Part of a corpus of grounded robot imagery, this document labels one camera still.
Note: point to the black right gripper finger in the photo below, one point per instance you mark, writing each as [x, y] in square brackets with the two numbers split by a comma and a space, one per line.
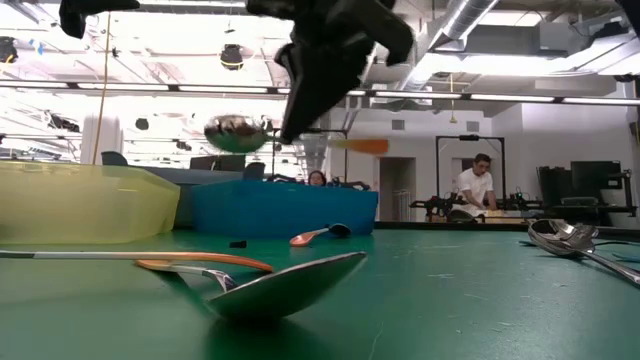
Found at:
[286, 57]
[320, 80]

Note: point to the black background robot arm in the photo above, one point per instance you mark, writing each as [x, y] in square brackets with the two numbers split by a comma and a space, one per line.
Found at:
[520, 200]
[437, 204]

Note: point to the black ceiling-mounted device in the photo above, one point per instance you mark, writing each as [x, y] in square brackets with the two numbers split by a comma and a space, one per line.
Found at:
[232, 57]

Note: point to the long ceiling light strip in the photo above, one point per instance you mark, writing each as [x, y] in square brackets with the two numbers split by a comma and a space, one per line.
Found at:
[125, 87]
[500, 97]

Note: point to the person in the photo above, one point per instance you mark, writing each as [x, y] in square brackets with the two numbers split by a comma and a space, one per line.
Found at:
[475, 185]
[316, 178]

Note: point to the black monitor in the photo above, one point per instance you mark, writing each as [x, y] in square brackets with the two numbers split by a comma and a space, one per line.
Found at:
[595, 175]
[220, 162]

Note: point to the dark blue plastic tray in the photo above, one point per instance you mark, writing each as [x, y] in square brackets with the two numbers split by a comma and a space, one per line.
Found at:
[280, 207]

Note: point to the grey-blue plastic bin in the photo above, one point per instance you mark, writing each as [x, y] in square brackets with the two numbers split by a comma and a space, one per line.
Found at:
[200, 176]

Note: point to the small black pad piece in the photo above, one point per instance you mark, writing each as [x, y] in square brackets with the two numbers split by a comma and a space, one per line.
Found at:
[237, 244]

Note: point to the yellow-green plastic tray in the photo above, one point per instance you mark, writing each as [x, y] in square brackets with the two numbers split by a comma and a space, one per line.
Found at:
[90, 205]

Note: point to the pile of loose spoons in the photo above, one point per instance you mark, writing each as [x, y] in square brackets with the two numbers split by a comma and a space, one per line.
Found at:
[425, 310]

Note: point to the black equipment rack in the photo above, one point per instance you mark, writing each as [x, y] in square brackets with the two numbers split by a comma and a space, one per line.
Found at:
[552, 185]

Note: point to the silver ceiling duct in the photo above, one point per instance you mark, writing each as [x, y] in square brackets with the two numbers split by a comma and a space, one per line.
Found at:
[460, 20]

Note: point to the black metal frame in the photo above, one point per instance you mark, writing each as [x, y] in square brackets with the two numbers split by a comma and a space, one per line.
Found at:
[470, 137]

